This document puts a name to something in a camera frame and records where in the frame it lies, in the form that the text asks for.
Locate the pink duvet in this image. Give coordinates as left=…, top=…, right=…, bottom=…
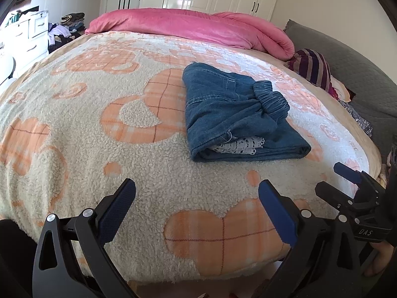
left=85, top=8, right=295, bottom=61

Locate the cream cloth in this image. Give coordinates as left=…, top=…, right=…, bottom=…
left=330, top=79, right=355, bottom=102

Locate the grey floral cloth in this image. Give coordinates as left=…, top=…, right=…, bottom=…
left=339, top=100, right=373, bottom=138

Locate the blue denim pants lace hem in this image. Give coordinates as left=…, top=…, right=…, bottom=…
left=182, top=63, right=311, bottom=162

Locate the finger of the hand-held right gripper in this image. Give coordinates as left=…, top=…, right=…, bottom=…
left=333, top=161, right=386, bottom=207
left=315, top=181, right=362, bottom=222

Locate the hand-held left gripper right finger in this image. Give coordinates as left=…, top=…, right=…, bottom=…
left=248, top=179, right=369, bottom=298

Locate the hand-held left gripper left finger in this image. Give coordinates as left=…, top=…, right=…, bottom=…
left=33, top=178, right=138, bottom=298

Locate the grey quilted headboard cushion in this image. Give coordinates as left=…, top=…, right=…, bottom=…
left=284, top=19, right=397, bottom=156

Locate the white dresser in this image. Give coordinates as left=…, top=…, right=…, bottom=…
left=0, top=10, right=50, bottom=79

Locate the orange plaid fleece blanket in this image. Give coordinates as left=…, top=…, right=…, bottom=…
left=0, top=31, right=383, bottom=284

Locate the pile of clothes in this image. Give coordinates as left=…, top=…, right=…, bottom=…
left=47, top=12, right=86, bottom=54

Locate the purple striped cloth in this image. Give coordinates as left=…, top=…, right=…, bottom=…
left=286, top=49, right=337, bottom=99

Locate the person's right hand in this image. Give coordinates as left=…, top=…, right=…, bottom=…
left=362, top=240, right=392, bottom=277

